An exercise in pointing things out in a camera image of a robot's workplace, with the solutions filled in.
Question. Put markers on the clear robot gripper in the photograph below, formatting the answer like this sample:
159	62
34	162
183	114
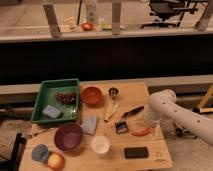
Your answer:
152	129

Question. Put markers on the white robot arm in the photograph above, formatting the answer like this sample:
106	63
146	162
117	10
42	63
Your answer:
163	103

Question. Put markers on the red bowl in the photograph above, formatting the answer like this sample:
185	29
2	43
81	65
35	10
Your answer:
91	96

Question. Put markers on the purple bowl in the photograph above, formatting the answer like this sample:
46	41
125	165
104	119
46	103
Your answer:
68	136

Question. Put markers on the black rectangular block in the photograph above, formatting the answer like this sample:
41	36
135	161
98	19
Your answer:
136	152

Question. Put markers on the small metal cup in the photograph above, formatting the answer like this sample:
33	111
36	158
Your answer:
113	93

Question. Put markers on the white cup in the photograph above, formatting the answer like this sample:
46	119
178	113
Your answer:
100	145

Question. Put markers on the grey folded cloth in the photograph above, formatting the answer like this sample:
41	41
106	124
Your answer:
89	124

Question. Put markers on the dark grape bunch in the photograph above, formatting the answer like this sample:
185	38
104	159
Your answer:
65	98

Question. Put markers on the blue sponge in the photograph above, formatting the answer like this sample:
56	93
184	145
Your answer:
51	112

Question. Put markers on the red yellow apple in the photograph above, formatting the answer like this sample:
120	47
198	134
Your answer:
56	161

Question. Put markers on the green plastic tray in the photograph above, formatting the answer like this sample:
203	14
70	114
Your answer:
46	96

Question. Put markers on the blue round lid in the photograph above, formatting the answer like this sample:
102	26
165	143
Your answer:
40	153

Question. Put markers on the black office chair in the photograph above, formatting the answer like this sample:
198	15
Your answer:
170	13

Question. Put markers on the red object on shelf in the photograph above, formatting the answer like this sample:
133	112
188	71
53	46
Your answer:
87	26

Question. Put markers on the black chair at left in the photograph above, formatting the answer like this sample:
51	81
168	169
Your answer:
12	163

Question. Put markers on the black handled knife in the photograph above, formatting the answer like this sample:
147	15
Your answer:
132	112

